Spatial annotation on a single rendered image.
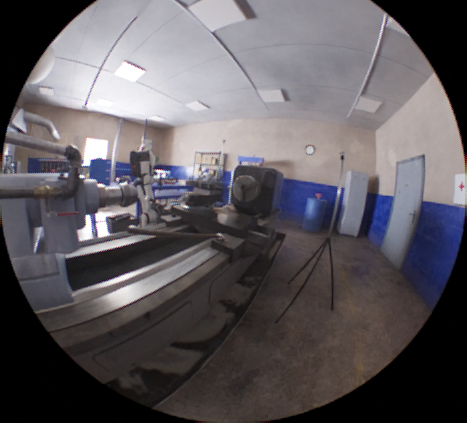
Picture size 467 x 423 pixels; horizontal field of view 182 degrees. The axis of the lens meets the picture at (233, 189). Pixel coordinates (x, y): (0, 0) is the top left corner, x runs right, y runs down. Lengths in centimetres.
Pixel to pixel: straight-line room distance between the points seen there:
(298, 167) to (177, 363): 486
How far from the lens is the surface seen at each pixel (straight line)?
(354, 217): 463
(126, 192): 54
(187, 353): 85
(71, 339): 48
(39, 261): 49
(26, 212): 50
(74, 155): 38
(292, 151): 491
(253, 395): 124
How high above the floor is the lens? 120
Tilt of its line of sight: 6 degrees down
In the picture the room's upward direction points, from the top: 7 degrees clockwise
